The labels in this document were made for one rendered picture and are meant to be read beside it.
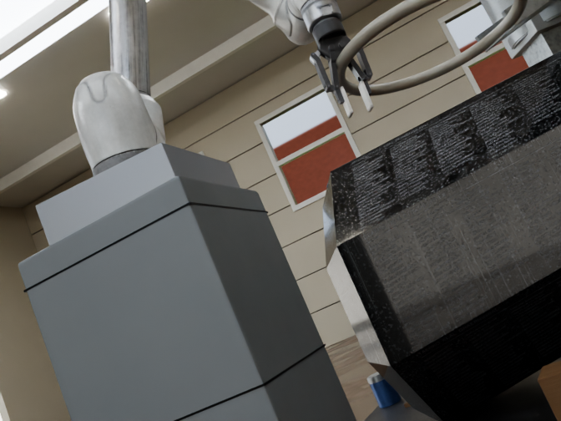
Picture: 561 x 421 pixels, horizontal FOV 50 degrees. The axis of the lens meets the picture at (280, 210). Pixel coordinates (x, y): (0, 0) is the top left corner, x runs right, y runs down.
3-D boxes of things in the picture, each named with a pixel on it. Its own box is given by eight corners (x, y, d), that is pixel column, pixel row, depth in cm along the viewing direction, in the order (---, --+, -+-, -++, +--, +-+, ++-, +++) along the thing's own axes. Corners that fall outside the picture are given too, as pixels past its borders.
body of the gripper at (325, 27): (311, 22, 141) (325, 56, 139) (345, 12, 142) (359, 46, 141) (307, 38, 148) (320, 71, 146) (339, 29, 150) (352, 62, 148)
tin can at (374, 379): (401, 401, 244) (387, 371, 246) (378, 410, 246) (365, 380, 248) (402, 396, 254) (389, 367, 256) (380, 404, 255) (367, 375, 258)
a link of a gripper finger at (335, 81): (335, 43, 142) (329, 43, 142) (340, 87, 140) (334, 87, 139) (331, 52, 146) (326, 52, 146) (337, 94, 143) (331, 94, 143)
